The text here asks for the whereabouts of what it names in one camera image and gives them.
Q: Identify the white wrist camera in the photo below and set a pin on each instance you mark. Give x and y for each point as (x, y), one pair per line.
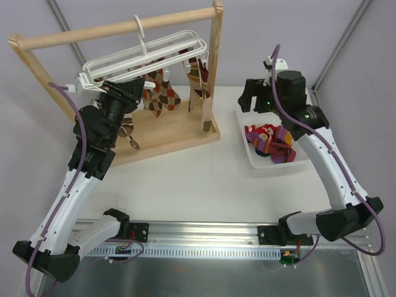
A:
(275, 66)
(83, 84)

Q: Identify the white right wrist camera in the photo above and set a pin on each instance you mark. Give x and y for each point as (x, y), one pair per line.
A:
(275, 66)

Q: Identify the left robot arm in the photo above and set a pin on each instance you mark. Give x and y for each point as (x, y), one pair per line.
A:
(54, 249)

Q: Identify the aluminium mounting rail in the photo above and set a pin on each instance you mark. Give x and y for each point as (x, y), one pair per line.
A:
(189, 240)

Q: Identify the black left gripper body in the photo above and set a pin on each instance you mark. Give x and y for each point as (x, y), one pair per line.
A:
(124, 90)

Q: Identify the brown striped sock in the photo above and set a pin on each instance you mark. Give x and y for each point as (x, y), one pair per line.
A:
(97, 103)
(126, 130)

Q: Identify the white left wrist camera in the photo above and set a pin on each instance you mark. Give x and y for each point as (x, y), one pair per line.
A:
(83, 84)

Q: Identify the white plastic clip hanger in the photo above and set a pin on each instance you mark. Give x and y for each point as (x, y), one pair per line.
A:
(146, 57)

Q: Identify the argyle sock right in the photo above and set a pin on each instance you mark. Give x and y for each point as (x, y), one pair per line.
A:
(167, 97)

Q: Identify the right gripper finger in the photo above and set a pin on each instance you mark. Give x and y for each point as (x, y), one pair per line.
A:
(263, 105)
(249, 91)

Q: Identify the wooden hanger rack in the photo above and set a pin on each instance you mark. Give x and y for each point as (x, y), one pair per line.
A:
(141, 102)

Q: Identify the green circuit board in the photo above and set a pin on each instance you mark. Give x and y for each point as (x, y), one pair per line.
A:
(289, 259)

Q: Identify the red white sock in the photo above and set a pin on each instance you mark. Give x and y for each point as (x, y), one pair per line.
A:
(264, 132)

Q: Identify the beige patterned sock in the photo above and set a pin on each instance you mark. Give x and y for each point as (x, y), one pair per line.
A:
(199, 91)

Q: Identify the purple orange striped sock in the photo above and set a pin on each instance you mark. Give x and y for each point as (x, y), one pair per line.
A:
(281, 139)

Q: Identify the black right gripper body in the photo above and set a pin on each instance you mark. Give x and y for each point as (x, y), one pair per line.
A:
(253, 93)

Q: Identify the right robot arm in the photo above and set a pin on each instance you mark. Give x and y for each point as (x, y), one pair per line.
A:
(351, 207)

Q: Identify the white plastic basket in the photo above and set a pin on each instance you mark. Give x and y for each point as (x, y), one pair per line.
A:
(256, 149)

